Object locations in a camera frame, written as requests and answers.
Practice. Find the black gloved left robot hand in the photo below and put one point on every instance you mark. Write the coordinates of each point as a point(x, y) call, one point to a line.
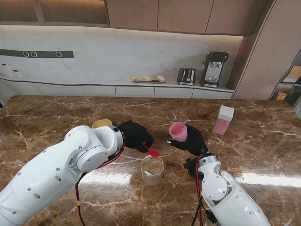
point(136, 136)

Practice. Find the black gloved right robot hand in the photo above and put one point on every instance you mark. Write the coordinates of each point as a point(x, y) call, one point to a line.
point(195, 141)

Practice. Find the pink measuring cup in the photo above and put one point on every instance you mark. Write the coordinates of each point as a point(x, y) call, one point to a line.
point(178, 131)

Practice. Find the red plastic spoon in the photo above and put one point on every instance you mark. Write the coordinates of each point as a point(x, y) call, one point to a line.
point(154, 153)

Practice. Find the clear grain jar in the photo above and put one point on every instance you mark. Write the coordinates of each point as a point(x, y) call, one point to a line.
point(152, 173)

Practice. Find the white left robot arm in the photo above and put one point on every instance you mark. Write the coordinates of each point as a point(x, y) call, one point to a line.
point(54, 171)

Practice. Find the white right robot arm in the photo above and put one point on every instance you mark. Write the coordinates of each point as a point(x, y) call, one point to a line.
point(228, 195)

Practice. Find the pink container with white lid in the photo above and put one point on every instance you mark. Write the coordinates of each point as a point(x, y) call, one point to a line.
point(223, 120)

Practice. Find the yellow plastic bowl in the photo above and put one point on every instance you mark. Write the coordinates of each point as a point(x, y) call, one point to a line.
point(101, 123)

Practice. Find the white counter with drawers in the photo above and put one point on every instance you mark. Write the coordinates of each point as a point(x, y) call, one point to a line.
point(134, 91)

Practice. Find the dark cutting board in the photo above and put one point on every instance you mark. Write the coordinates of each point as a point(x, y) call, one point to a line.
point(145, 82)

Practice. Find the yellow lemon piece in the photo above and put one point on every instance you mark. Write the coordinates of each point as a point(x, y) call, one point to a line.
point(133, 78)
point(147, 78)
point(160, 78)

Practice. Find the black and silver toaster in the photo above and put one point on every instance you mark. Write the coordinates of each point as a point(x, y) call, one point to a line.
point(187, 76)

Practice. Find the black espresso machine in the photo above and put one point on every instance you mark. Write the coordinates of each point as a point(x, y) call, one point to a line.
point(214, 68)

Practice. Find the small wooden box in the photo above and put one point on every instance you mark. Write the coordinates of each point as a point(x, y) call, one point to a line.
point(281, 96)

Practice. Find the tall brown cabinet panel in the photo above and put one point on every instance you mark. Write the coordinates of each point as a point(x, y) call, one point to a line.
point(258, 58)

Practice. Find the dark open shelf unit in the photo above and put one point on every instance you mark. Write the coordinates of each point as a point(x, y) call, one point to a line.
point(295, 91)

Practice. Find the tan book on shelf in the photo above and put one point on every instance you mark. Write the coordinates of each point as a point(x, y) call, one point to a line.
point(295, 74)

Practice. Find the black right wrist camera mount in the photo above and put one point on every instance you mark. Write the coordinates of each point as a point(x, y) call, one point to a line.
point(189, 164)

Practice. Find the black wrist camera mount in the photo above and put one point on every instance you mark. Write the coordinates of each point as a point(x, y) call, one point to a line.
point(189, 164)
point(113, 156)

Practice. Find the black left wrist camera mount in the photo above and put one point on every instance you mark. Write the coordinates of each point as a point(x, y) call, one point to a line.
point(113, 156)

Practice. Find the black wall power strip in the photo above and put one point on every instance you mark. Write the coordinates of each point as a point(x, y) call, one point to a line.
point(47, 54)

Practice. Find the brown wall cabinets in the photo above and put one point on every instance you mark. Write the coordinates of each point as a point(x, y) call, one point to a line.
point(178, 16)

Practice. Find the white wall device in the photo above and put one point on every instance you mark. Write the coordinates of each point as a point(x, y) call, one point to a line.
point(17, 73)
point(3, 69)

